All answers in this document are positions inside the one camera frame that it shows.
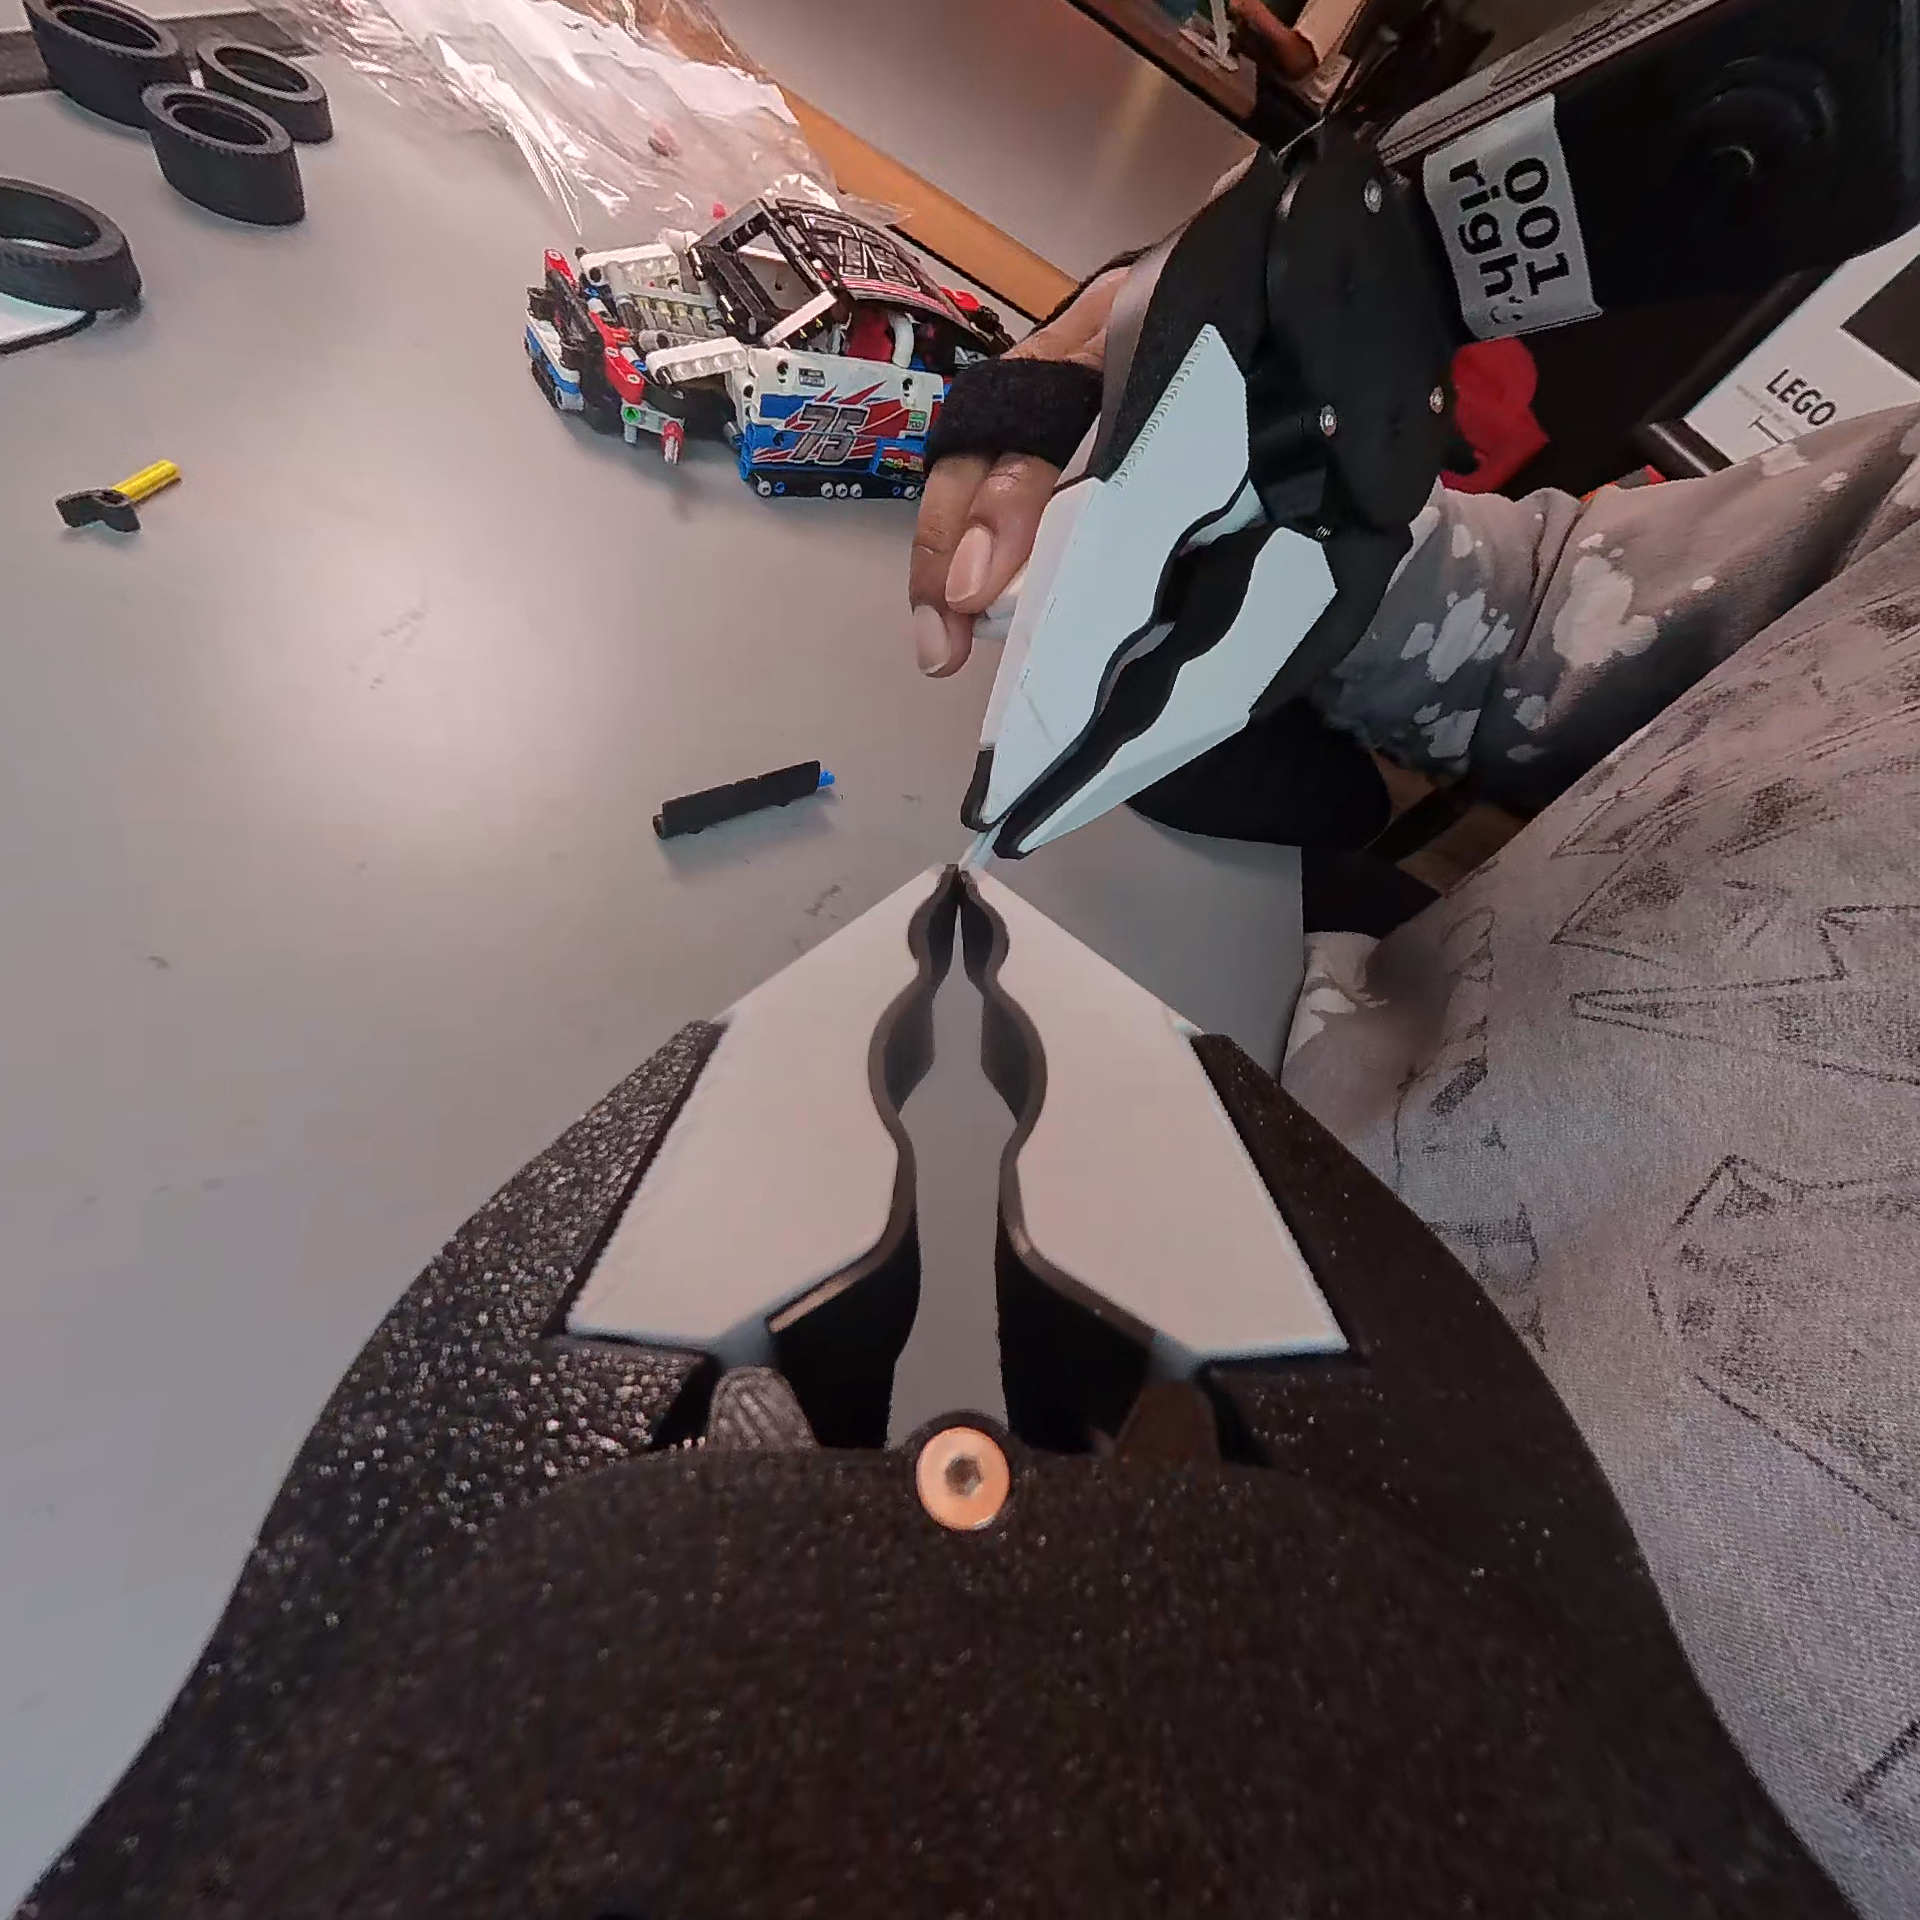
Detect clear plastic bag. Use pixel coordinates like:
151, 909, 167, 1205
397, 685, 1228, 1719
255, 0, 841, 226

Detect black rubber toy tyre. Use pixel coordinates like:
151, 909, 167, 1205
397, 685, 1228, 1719
195, 36, 336, 146
27, 0, 192, 88
142, 84, 309, 229
0, 176, 144, 316

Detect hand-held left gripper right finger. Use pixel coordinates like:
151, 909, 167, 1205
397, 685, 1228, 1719
960, 872, 1345, 1450

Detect toy brick race car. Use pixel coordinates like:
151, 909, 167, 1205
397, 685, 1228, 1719
520, 194, 1017, 497

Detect black toy brick beam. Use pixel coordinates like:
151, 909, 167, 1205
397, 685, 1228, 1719
654, 760, 837, 843

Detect person's right forearm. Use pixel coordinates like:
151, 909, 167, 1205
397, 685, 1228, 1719
1304, 402, 1920, 784

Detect grey desk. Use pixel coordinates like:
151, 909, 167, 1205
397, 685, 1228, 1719
0, 0, 1308, 1906

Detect red object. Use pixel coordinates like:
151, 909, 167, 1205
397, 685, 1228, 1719
1446, 336, 1550, 497

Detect black and yellow brick pin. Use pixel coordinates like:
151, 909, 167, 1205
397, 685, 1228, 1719
57, 460, 182, 535

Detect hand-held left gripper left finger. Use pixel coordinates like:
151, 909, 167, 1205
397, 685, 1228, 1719
567, 867, 961, 1450

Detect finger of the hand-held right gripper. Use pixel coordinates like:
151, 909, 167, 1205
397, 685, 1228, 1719
988, 522, 1340, 859
964, 323, 1272, 837

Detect white printed box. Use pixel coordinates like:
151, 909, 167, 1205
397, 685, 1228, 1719
1677, 225, 1920, 472

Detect person's right hand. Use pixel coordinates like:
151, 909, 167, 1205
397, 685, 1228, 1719
907, 264, 1142, 682

